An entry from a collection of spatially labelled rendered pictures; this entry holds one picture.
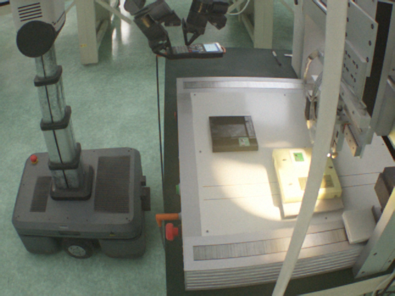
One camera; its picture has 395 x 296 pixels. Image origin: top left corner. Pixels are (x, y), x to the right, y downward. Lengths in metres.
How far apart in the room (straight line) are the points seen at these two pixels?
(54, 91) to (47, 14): 0.36
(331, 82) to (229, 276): 0.53
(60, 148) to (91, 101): 1.24
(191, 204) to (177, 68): 0.79
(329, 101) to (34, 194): 1.61
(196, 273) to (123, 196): 1.00
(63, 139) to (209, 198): 0.84
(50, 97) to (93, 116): 1.20
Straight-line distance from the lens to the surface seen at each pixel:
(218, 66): 1.64
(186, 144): 1.09
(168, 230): 0.92
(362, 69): 0.68
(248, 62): 1.69
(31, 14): 1.35
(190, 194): 0.97
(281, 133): 1.15
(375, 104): 0.75
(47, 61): 1.48
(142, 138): 2.48
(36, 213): 1.83
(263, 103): 1.26
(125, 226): 1.70
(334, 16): 0.43
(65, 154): 1.70
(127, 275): 1.85
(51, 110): 1.59
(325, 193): 0.96
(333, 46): 0.45
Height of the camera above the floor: 1.56
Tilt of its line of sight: 41 degrees down
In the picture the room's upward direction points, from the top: 1 degrees counter-clockwise
